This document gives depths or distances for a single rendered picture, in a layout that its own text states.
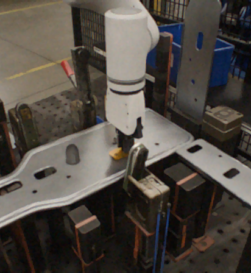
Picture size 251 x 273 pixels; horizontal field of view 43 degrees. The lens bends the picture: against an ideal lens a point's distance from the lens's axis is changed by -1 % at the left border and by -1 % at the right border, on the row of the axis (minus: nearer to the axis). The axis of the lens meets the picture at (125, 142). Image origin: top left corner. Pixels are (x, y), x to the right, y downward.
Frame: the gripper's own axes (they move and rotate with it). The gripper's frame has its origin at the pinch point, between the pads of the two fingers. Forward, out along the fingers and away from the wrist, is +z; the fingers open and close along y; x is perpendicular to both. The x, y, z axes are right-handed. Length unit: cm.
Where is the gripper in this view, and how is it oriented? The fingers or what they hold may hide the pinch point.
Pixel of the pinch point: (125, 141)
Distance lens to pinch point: 80.3
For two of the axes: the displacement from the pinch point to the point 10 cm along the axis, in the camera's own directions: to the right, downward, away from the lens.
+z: 0.0, 8.1, 5.8
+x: 8.1, -3.4, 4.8
